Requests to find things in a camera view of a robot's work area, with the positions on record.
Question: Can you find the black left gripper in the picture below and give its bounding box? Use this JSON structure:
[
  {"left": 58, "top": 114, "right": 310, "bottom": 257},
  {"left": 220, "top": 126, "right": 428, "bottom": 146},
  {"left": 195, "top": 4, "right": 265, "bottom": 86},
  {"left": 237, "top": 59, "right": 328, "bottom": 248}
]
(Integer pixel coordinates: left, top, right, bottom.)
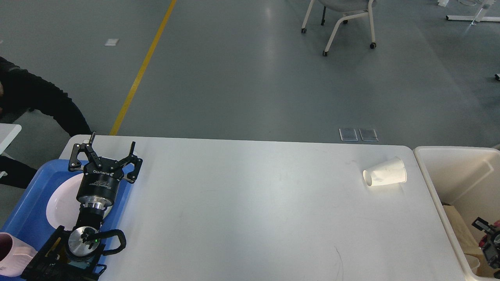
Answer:
[{"left": 69, "top": 132, "right": 143, "bottom": 209}]

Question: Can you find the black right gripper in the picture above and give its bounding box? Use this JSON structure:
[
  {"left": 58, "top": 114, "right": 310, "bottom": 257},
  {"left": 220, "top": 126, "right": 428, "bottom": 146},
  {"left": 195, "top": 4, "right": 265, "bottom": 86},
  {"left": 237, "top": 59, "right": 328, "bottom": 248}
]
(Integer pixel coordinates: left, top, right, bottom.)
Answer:
[{"left": 471, "top": 217, "right": 500, "bottom": 269}]

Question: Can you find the pink plate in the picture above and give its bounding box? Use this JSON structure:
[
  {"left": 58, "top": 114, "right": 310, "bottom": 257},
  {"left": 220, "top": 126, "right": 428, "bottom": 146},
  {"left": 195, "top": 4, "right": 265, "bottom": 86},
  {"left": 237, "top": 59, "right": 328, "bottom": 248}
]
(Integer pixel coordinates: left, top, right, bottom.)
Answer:
[{"left": 46, "top": 172, "right": 114, "bottom": 230}]

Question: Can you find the crushed red can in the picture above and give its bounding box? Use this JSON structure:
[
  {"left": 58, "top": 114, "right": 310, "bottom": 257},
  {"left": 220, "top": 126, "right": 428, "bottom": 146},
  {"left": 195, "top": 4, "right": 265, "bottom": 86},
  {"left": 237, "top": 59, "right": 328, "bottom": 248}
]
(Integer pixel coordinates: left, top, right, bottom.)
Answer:
[{"left": 479, "top": 220, "right": 500, "bottom": 247}]

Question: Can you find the white paper cup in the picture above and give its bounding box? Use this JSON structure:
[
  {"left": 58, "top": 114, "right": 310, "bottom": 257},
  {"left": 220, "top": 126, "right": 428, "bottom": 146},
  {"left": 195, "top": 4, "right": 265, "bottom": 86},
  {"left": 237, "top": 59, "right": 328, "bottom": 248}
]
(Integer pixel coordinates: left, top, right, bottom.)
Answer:
[
  {"left": 464, "top": 254, "right": 480, "bottom": 275},
  {"left": 362, "top": 157, "right": 407, "bottom": 187}
]

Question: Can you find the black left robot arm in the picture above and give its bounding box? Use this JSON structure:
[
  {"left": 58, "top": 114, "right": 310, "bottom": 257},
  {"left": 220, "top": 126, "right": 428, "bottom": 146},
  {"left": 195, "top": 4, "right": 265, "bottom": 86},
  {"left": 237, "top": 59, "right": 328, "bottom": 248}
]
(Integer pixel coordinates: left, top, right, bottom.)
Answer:
[{"left": 20, "top": 133, "right": 143, "bottom": 281}]

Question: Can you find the beige plastic bin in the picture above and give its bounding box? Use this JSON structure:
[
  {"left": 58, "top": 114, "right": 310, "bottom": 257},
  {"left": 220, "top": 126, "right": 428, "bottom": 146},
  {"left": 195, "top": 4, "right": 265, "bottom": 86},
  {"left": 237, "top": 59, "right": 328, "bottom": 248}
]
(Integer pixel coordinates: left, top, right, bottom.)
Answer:
[{"left": 414, "top": 146, "right": 500, "bottom": 281}]

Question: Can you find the blue plastic tray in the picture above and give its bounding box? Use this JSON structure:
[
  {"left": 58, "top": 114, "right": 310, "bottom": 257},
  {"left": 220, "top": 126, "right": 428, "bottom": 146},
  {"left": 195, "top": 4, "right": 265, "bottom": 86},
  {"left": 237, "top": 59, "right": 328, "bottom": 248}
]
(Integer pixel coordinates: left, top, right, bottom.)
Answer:
[{"left": 0, "top": 159, "right": 136, "bottom": 281}]

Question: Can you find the white paper cup lying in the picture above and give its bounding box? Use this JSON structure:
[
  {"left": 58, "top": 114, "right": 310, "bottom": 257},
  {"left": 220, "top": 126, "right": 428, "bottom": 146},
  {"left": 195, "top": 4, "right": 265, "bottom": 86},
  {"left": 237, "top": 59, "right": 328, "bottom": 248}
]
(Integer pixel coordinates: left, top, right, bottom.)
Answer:
[{"left": 362, "top": 157, "right": 407, "bottom": 187}]

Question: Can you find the white side table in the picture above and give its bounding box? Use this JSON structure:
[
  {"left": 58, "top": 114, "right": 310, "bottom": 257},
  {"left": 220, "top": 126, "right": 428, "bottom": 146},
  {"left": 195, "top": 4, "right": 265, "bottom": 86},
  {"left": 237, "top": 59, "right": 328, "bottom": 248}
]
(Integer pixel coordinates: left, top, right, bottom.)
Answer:
[{"left": 0, "top": 123, "right": 22, "bottom": 154}]

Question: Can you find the seated person in black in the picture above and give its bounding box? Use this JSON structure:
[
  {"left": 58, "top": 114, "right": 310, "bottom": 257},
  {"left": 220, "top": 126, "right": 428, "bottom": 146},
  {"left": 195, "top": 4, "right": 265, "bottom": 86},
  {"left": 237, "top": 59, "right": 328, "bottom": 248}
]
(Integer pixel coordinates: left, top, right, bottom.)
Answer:
[{"left": 0, "top": 57, "right": 92, "bottom": 189}]

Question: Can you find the pink mug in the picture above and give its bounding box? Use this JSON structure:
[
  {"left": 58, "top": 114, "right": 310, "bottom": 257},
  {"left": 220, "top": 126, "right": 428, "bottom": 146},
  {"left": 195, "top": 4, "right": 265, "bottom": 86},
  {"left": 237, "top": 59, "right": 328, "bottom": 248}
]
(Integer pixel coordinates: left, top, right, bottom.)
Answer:
[{"left": 0, "top": 232, "right": 38, "bottom": 277}]

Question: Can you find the metal floor plate right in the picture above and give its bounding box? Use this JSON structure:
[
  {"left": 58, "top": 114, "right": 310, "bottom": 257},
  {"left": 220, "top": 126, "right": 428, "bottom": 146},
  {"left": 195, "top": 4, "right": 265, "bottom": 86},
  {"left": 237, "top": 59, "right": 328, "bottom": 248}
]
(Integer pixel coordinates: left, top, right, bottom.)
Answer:
[{"left": 359, "top": 128, "right": 379, "bottom": 142}]

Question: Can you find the metal floor plate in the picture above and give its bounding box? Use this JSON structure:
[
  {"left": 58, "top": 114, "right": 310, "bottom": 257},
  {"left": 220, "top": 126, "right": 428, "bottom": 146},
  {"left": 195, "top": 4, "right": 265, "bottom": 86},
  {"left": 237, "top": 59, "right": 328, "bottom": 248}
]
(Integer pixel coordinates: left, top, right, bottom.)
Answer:
[
  {"left": 339, "top": 128, "right": 359, "bottom": 142},
  {"left": 359, "top": 128, "right": 379, "bottom": 142}
]

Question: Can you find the metal floor plate left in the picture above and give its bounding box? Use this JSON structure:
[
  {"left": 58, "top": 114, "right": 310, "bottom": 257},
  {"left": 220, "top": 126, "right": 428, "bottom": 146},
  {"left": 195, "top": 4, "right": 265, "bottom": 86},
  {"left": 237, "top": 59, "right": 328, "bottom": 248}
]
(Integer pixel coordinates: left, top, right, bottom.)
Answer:
[{"left": 339, "top": 128, "right": 359, "bottom": 142}]

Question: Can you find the white floor stand base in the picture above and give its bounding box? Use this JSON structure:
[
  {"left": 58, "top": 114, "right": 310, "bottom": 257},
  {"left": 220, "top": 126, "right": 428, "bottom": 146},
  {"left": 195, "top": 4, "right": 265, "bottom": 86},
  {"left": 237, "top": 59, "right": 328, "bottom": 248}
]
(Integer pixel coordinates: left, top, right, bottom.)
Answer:
[{"left": 436, "top": 0, "right": 500, "bottom": 25}]

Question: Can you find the white rolling chair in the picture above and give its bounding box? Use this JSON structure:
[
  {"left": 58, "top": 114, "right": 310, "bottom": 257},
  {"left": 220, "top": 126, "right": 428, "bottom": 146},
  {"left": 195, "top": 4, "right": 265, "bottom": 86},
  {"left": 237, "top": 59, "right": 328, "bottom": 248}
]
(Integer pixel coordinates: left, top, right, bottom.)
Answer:
[{"left": 301, "top": 0, "right": 377, "bottom": 57}]

